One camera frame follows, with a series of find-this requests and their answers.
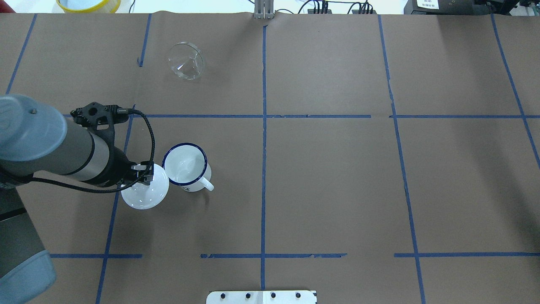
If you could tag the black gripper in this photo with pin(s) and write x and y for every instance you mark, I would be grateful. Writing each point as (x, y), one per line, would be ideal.
(117, 166)

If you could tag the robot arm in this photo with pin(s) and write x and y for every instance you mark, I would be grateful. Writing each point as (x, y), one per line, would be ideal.
(39, 144)

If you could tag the white enamel mug blue rim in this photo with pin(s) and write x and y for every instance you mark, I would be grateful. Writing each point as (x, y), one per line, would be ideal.
(187, 166)

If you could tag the aluminium frame post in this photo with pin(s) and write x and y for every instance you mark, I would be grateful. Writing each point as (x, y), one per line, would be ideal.
(263, 9)

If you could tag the yellow rimmed bowl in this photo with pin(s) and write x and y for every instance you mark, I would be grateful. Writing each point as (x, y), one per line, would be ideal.
(89, 6)

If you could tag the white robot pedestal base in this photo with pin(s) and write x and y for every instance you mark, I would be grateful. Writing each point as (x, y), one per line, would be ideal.
(263, 297)

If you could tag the white ceramic lid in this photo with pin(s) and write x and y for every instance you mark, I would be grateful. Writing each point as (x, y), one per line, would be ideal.
(141, 196)

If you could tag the clear glass funnel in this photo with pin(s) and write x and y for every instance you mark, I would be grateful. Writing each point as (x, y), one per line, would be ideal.
(185, 60)

